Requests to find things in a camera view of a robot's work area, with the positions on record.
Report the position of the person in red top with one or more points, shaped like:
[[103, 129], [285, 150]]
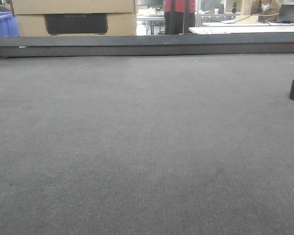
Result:
[[179, 16]]

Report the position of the white background table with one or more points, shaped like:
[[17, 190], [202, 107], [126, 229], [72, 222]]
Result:
[[230, 28]]

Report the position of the cardboard box with black label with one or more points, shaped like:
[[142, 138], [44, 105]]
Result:
[[40, 18]]

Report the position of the seated person brown jacket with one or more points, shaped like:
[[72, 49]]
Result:
[[266, 8]]

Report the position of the blue plastic crate background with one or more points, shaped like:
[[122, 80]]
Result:
[[8, 25]]

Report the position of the grey laptop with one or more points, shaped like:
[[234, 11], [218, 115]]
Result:
[[286, 14]]

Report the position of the dark metal table rail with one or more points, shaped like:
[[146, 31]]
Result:
[[156, 45]]

